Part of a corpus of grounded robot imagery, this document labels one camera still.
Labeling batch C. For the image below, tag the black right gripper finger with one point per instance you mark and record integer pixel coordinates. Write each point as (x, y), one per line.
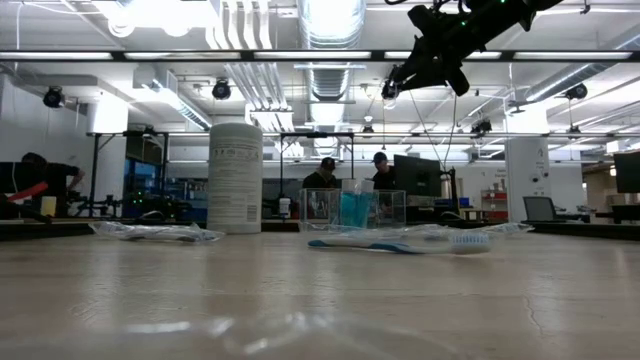
(412, 67)
(425, 81)

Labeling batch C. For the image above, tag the clear acrylic organizer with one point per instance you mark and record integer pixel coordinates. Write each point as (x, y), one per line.
(390, 207)

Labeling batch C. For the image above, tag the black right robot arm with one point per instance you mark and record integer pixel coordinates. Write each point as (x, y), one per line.
(505, 15)

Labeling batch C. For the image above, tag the black ceiling spotlight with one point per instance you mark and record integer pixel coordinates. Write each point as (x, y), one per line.
(53, 98)
(389, 92)
(481, 128)
(221, 90)
(577, 92)

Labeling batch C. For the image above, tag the black overhead beam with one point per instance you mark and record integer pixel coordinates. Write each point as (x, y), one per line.
(379, 55)

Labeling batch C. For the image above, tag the black computer monitor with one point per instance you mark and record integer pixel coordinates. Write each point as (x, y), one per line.
(417, 175)
(627, 172)

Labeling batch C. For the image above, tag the person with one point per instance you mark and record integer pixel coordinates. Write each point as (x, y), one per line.
(384, 177)
(320, 180)
(55, 180)

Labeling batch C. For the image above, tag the white square pillar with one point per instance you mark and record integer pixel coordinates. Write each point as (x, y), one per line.
(525, 170)

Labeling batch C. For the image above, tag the red shelf unit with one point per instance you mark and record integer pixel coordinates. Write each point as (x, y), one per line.
(495, 215)

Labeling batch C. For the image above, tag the small white bottle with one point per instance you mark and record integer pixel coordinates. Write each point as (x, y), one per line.
(285, 207)

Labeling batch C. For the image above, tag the white wipes canister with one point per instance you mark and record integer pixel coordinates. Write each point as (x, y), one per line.
(235, 180)

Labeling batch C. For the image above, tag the blue storage rack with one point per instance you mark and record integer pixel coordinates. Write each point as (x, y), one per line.
(142, 180)

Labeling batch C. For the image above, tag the yellow cup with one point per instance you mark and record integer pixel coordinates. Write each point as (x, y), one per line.
(48, 206)

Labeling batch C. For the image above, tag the red curved object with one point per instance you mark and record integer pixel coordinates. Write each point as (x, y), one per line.
(30, 191)

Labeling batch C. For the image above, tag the silver ventilation duct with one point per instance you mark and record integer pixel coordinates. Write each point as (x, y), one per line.
(330, 85)

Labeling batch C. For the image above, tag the black background rig frame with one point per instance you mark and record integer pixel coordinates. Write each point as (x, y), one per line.
(315, 135)
(94, 175)

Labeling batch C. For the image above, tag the black aluminium table frame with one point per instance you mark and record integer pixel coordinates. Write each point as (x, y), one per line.
(50, 230)

